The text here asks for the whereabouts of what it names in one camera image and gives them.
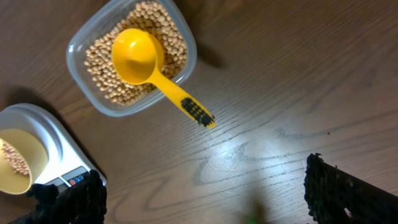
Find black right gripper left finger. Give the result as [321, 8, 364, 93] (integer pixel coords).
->
[9, 169, 107, 224]

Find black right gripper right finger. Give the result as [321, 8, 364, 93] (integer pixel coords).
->
[304, 153, 397, 224]

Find yellow plastic measuring scoop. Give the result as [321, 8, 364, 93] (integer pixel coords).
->
[111, 29, 216, 129]

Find white digital kitchen scale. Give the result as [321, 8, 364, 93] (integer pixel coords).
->
[1, 103, 97, 191]

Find pale yellow plastic bowl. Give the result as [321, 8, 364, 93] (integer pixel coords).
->
[1, 129, 49, 195]

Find soybeans in bowl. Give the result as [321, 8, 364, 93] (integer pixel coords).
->
[1, 139, 30, 177]

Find clear plastic container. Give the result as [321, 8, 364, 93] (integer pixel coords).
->
[67, 1, 209, 121]

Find pile of soybeans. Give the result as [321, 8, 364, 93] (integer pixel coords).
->
[84, 1, 188, 106]

